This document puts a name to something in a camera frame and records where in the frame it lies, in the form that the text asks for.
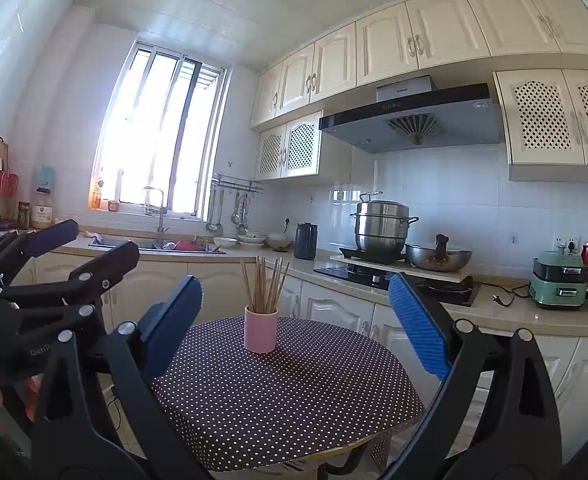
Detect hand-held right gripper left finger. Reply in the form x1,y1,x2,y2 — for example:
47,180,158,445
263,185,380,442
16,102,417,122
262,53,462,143
31,275,215,480

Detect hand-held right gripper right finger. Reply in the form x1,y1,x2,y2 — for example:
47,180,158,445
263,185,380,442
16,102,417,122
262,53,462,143
378,272,564,480

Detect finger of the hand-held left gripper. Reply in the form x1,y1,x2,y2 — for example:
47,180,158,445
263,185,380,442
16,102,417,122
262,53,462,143
0,241,140,335
0,219,79,292

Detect bunch of wooden chopsticks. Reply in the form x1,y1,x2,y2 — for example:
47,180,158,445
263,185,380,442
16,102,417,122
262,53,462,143
241,256,291,315

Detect hanging metal utensils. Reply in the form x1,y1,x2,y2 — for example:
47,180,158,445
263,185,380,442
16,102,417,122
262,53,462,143
231,192,252,236

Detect person's left hand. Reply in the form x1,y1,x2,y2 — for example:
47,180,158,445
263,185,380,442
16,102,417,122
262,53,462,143
0,377,42,423

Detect steel sink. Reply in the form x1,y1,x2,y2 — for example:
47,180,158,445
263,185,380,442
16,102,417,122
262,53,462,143
88,237,227,255

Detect labelled glass jar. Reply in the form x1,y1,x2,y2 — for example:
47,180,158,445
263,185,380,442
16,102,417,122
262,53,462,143
30,187,54,230

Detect black glass cooktop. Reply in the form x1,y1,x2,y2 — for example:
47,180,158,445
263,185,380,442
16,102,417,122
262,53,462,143
314,264,482,308

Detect beige stove board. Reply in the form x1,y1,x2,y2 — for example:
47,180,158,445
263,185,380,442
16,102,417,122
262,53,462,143
330,255,475,281

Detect metal faucet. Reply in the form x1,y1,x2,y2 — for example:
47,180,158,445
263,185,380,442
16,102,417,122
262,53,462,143
144,186,171,247

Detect steel wok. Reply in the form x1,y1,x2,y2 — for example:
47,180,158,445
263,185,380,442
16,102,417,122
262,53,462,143
405,234,474,272

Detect hanging metal ladle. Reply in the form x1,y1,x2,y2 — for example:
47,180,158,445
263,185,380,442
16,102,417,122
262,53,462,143
206,187,225,233

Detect steel steamer pot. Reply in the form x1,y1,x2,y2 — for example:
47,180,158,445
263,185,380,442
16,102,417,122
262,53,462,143
350,191,419,253

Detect white bowl with dark base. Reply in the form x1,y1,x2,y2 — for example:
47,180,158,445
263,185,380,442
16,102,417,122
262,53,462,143
265,232,295,252

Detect black kettle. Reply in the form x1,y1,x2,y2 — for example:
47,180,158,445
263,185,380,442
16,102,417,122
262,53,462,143
294,222,319,261

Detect brown polka dot tablecloth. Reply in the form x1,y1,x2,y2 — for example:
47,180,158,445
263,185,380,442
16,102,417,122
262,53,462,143
151,316,425,472

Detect green electric cooker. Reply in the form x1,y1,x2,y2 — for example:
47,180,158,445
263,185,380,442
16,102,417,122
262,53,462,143
531,250,588,310

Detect grey range hood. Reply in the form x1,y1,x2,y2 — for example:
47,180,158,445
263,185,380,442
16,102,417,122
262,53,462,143
319,75,505,155

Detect small lattice door cabinet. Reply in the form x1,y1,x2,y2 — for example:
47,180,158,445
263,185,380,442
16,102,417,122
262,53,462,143
255,110,325,182

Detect large lattice door cabinet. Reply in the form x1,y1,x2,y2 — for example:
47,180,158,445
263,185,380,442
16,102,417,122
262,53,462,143
493,69,588,183

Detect cream upper cabinets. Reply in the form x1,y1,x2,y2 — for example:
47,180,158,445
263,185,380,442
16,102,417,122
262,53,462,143
250,0,588,131

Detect red wire rack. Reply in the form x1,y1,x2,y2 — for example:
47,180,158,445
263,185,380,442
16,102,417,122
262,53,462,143
0,157,19,198

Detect black power cable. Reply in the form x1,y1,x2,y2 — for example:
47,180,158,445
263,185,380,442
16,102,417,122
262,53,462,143
491,284,532,308

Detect metal utensil rail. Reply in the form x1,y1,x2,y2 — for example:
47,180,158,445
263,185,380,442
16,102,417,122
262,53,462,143
213,173,265,195

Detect black table frame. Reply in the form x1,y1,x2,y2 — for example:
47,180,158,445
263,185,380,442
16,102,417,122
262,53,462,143
319,447,369,480

